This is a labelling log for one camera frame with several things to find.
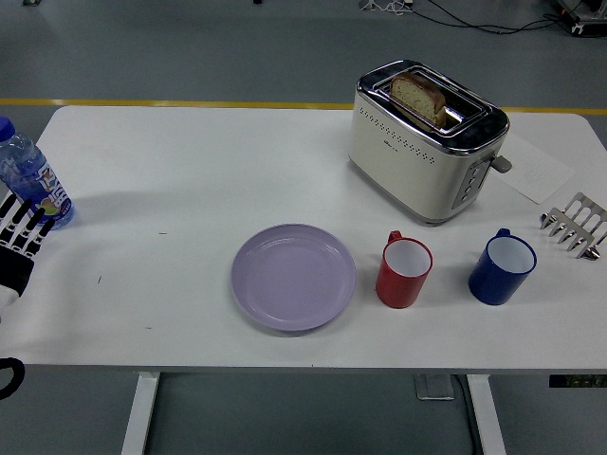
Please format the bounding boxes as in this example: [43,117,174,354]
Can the white table leg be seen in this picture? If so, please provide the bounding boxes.
[467,373,506,455]
[120,373,160,455]

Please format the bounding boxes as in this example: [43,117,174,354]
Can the white paper sheet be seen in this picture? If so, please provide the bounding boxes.
[490,132,578,206]

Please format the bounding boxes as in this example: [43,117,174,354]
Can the black floor cable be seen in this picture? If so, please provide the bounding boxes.
[412,0,578,36]

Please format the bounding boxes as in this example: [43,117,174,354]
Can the silver metal toast rack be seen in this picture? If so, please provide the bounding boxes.
[539,191,607,262]

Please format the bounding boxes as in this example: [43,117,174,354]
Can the blue mug white inside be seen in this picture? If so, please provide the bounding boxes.
[468,227,538,306]

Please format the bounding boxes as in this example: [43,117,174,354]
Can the grey box under table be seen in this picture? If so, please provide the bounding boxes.
[415,373,456,402]

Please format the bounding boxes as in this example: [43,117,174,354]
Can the red mug white inside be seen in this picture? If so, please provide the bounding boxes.
[375,229,433,310]

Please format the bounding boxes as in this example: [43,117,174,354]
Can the purple round plate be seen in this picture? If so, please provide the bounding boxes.
[230,223,358,333]

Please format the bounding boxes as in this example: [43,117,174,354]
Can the black table control panel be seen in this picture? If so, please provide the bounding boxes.
[549,373,607,389]

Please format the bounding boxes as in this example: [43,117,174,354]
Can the cream and chrome toaster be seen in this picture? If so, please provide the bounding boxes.
[346,59,513,227]

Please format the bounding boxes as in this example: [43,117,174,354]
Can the white floor cable bundle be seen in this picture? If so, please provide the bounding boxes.
[359,0,414,14]

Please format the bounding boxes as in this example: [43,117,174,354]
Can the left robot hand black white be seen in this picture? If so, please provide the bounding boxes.
[0,191,56,324]

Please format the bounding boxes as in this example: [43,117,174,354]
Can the bread slice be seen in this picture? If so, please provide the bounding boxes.
[389,70,448,128]

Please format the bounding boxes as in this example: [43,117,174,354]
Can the black equipment frame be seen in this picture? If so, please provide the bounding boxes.
[554,0,607,38]

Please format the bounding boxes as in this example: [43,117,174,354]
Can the clear water bottle blue label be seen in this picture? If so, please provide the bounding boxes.
[0,116,76,231]

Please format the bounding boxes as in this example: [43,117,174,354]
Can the grey cable under table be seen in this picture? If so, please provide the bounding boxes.
[452,373,481,455]

